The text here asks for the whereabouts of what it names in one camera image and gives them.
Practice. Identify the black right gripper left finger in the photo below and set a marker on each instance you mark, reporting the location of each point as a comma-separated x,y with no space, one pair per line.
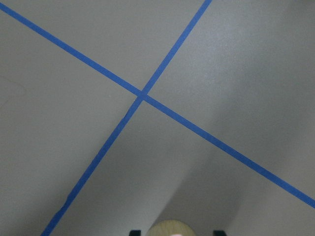
135,233

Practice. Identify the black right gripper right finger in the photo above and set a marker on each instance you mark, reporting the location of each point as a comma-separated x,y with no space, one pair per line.
218,233

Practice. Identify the yellow wooden cup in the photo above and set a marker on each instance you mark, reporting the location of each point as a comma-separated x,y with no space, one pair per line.
170,228

